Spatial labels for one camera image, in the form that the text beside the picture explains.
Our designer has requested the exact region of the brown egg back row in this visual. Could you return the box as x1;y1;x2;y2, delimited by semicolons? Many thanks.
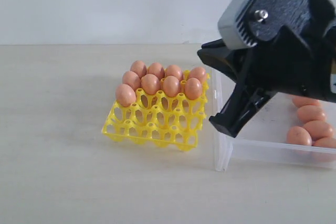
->
184;78;203;100

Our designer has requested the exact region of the yellow plastic egg tray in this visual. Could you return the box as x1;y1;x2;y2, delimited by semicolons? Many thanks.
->
102;70;209;151

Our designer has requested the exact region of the clear plastic bin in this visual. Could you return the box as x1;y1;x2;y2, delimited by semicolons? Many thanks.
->
209;68;336;172

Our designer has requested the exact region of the brown egg second row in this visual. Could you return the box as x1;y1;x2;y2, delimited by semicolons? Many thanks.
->
303;120;334;141

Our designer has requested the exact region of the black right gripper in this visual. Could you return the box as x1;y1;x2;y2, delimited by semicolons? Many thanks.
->
197;0;335;137

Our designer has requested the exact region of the brown egg packed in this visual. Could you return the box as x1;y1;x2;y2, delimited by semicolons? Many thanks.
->
147;62;165;80
187;67;207;83
165;65;184;81
130;60;147;79

